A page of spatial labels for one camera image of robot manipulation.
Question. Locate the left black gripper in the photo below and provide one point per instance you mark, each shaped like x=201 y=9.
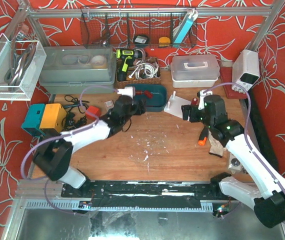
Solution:
x=139 y=107

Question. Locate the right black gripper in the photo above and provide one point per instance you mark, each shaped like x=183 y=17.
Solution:
x=186 y=113

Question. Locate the large red spring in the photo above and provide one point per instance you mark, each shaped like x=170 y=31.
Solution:
x=148 y=94

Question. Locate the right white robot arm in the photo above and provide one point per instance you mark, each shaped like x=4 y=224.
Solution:
x=267 y=199

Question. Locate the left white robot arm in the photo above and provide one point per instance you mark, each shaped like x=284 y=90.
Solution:
x=54 y=154

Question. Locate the small red spring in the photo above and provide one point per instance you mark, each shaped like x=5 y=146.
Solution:
x=139 y=93

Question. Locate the white peg board fixture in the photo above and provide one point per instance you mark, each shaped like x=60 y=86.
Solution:
x=174 y=105

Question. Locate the teal plastic tray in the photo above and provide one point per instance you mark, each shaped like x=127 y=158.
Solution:
x=159 y=99

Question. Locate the wicker basket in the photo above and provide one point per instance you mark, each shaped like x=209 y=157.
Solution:
x=142 y=73

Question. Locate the small grey metal plate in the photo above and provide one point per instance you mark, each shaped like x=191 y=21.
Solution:
x=109 y=104

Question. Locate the orange black screwdriver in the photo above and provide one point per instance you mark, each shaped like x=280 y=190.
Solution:
x=203 y=136

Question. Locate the white plastic storage box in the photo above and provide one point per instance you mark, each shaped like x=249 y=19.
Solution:
x=194 y=71

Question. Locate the red small block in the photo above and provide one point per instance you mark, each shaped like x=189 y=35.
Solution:
x=93 y=112

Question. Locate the red book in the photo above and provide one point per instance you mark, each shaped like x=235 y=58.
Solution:
x=226 y=77

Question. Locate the black round tin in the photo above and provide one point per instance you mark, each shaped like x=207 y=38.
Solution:
x=141 y=41

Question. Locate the yellow tape measure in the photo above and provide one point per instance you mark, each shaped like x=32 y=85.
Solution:
x=164 y=42

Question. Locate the white power supply unit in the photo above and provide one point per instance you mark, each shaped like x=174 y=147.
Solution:
x=245 y=71

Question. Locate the grey plastic toolbox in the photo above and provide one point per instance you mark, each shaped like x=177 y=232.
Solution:
x=71 y=69

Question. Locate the yellow soldering station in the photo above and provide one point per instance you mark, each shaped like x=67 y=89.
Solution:
x=52 y=119

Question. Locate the blue white flat box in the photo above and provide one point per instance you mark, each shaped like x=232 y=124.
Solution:
x=183 y=28

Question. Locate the teal box device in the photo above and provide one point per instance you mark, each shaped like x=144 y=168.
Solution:
x=33 y=120

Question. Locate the clear acrylic box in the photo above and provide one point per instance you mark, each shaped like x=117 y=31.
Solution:
x=21 y=62

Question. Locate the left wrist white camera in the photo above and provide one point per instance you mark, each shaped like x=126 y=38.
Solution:
x=129 y=91

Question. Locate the yellow green cordless drill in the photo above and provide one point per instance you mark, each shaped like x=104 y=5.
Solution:
x=127 y=57

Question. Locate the black cable duct strip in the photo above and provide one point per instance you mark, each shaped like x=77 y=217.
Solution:
x=259 y=129

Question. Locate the black wire basket shelf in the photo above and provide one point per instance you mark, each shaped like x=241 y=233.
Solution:
x=116 y=26

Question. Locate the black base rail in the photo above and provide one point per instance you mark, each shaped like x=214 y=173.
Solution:
x=146 y=194

